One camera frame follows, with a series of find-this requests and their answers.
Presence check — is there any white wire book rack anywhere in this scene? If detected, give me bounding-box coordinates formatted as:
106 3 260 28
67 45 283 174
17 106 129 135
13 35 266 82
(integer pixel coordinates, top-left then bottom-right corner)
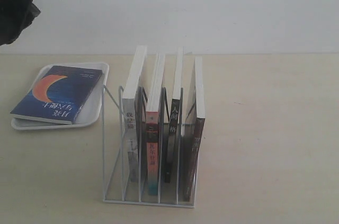
101 86 197 209

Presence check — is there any dark maroon spine book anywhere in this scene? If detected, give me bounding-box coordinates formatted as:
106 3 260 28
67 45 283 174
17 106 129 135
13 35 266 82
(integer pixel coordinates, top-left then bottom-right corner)
183 57 206 202

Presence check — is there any red spine book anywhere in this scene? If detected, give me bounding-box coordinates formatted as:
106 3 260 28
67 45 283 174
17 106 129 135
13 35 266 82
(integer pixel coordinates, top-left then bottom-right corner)
146 53 165 196

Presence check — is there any grey spine book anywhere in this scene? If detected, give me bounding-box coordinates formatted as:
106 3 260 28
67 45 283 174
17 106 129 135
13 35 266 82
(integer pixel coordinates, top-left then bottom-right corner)
122 46 147 182

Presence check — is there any white rectangular tray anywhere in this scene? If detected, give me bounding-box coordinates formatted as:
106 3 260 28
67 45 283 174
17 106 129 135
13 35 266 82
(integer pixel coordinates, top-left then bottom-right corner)
11 62 109 130

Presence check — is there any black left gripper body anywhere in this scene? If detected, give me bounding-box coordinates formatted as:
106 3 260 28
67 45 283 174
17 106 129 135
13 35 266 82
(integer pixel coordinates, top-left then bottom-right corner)
1 0 26 46

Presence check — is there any dark blue moon book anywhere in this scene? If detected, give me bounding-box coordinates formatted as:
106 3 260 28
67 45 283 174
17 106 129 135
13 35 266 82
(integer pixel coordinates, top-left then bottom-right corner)
11 65 103 125

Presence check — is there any black spine book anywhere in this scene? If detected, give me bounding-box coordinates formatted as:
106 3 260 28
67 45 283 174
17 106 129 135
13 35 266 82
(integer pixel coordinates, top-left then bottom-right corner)
164 47 184 183

